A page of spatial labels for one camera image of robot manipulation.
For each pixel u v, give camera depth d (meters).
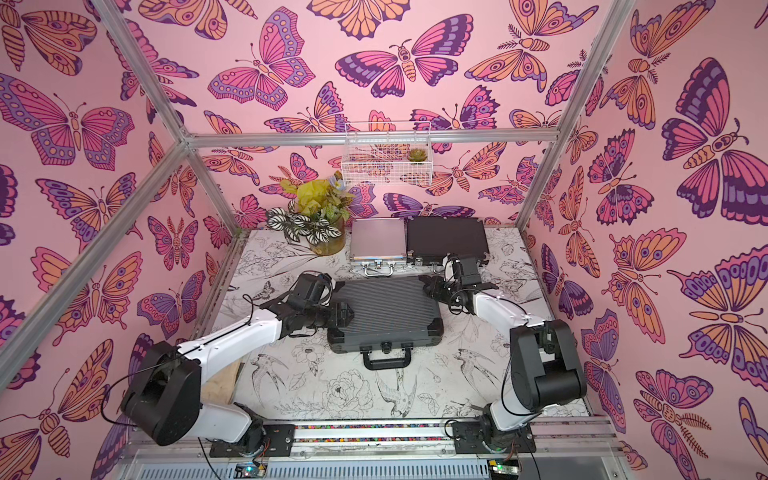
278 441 0.73
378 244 1.13
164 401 0.42
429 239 1.12
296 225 0.90
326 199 1.03
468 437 0.73
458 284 0.71
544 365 0.45
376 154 1.00
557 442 0.73
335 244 1.13
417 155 0.92
